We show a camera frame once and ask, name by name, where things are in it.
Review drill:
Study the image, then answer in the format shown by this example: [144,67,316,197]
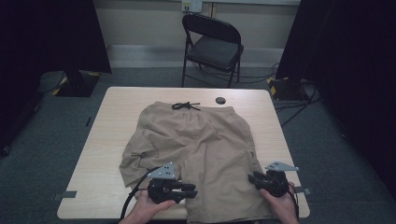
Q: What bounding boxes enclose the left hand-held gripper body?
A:
[147,161,177,205]

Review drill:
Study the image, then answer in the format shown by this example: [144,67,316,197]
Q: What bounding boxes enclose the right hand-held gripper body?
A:
[262,161,300,198]

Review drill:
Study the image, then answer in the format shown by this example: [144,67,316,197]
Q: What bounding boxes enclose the beige shorts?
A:
[119,100,276,224]

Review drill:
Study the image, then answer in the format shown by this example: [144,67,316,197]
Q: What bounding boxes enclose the person's right hand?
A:
[259,181,299,219]

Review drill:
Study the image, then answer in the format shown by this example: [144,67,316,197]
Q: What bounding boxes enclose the person's left hand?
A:
[130,189,177,219]

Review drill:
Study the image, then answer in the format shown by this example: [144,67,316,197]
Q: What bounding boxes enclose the grey tape strip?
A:
[294,186,313,196]
[51,190,78,202]

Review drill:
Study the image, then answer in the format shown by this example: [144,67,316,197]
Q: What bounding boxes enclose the black stand base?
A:
[50,69,103,98]
[265,76,310,102]

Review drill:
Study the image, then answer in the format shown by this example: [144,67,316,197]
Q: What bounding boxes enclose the black folding chair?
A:
[181,12,245,90]

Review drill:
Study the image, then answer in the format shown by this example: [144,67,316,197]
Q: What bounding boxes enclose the dark curtain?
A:
[0,0,113,158]
[275,0,396,200]

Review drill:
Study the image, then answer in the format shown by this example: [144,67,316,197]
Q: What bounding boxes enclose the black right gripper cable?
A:
[288,182,301,219]

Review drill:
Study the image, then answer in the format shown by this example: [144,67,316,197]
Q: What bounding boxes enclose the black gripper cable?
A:
[288,182,301,219]
[119,166,162,221]

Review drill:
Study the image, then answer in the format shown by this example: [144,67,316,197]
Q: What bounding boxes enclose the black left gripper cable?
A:
[119,166,162,221]

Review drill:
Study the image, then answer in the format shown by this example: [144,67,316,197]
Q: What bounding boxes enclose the black floor cables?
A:
[240,63,322,129]

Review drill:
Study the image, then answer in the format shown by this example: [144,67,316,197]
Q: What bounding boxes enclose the white wall socket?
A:
[181,0,204,14]

